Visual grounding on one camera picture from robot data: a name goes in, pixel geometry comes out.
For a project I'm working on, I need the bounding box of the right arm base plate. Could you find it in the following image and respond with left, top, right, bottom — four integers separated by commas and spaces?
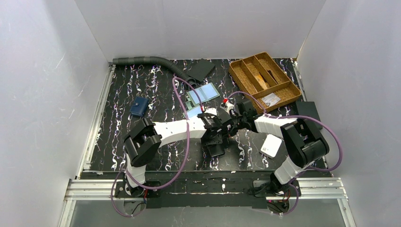
248, 180, 302, 200

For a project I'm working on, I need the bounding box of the white box with code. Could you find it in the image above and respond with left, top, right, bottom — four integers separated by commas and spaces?
259, 134, 282, 158

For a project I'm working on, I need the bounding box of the green card holder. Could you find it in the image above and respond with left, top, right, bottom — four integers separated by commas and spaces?
185, 101, 202, 118
187, 83, 220, 105

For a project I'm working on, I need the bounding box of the card in tray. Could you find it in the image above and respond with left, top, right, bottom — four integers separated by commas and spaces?
262, 93, 281, 107

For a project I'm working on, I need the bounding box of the black box right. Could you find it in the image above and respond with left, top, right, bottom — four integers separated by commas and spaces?
295, 101, 321, 121

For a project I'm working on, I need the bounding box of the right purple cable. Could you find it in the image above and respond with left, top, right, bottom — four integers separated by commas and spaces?
226, 91, 343, 216

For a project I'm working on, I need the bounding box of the wicker divided tray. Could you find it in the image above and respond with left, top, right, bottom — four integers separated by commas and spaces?
228, 52, 302, 113

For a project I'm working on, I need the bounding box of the blue snap wallet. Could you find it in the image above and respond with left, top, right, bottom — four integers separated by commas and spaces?
130, 97, 149, 117

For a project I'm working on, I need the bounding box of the black square pad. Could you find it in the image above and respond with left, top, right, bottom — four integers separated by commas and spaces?
187, 59, 216, 82

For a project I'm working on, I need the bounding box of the grey corrugated hose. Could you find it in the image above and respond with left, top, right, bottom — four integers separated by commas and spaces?
113, 56, 199, 88

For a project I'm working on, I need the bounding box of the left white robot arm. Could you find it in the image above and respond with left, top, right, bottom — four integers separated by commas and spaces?
123, 110, 234, 189

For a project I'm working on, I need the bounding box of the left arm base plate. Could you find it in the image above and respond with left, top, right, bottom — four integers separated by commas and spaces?
114, 180, 160, 198

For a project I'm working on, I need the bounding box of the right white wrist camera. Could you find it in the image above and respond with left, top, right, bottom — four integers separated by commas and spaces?
218, 98, 234, 117

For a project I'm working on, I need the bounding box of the wooden piece in tray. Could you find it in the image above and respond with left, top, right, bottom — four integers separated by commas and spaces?
254, 74, 269, 90

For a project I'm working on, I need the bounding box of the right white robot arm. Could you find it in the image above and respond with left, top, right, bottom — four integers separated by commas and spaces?
220, 99, 330, 189

